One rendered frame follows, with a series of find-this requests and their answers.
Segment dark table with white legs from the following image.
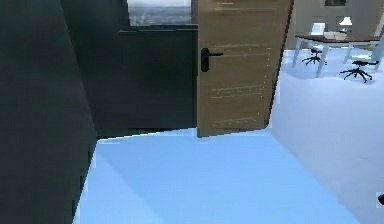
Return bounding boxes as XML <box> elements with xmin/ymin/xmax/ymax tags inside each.
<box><xmin>291</xmin><ymin>32</ymin><xmax>384</xmax><ymax>78</ymax></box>

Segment window with grey view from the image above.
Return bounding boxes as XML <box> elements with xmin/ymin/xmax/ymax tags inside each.
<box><xmin>126</xmin><ymin>0</ymin><xmax>199</xmax><ymax>28</ymax></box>

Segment white table lamp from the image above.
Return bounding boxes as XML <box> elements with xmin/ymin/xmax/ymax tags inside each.
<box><xmin>338</xmin><ymin>16</ymin><xmax>354</xmax><ymax>34</ymax></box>

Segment brown wooden room door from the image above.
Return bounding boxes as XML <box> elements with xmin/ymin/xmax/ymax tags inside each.
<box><xmin>196</xmin><ymin>0</ymin><xmax>296</xmax><ymax>138</ymax></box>

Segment dark framed wall picture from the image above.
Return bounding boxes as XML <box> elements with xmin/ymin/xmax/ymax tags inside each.
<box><xmin>323</xmin><ymin>0</ymin><xmax>348</xmax><ymax>8</ymax></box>

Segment white box on table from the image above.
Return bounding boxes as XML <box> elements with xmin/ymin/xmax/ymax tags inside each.
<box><xmin>311</xmin><ymin>22</ymin><xmax>326</xmax><ymax>36</ymax></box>

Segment black door handle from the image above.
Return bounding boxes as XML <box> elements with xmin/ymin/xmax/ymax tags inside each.
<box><xmin>200</xmin><ymin>47</ymin><xmax>224</xmax><ymax>73</ymax></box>

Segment black swivel office chair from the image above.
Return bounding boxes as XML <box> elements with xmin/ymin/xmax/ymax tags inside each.
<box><xmin>339</xmin><ymin>59</ymin><xmax>380</xmax><ymax>84</ymax></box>
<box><xmin>301</xmin><ymin>46</ymin><xmax>328</xmax><ymax>67</ymax></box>

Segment pale open book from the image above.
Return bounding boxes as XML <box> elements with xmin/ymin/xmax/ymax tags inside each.
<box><xmin>323</xmin><ymin>31</ymin><xmax>348</xmax><ymax>42</ymax></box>

